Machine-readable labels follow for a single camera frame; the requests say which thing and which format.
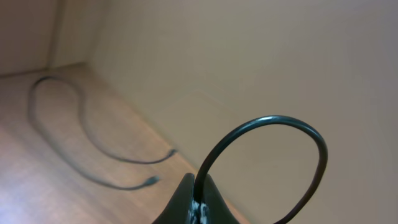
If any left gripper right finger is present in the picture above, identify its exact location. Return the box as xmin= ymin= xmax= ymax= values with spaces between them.
xmin=202 ymin=174 xmax=239 ymax=224

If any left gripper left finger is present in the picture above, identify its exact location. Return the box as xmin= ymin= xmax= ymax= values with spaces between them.
xmin=152 ymin=173 xmax=195 ymax=224

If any thin black usb cable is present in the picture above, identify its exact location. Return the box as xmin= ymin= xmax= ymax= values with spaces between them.
xmin=193 ymin=114 xmax=329 ymax=224

